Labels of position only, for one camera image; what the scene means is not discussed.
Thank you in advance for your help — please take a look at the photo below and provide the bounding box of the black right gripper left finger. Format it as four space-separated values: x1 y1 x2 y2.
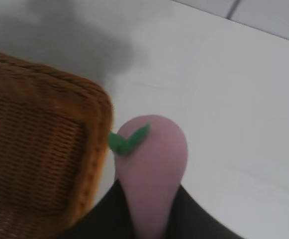
57 179 138 239

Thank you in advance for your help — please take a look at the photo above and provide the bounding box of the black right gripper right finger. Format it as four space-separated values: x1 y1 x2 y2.
166 184 237 239

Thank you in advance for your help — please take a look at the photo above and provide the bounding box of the pink soft toy peach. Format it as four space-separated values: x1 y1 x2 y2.
108 115 189 239

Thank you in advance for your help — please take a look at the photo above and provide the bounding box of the brown woven wicker basket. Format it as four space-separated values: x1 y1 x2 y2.
0 49 114 239

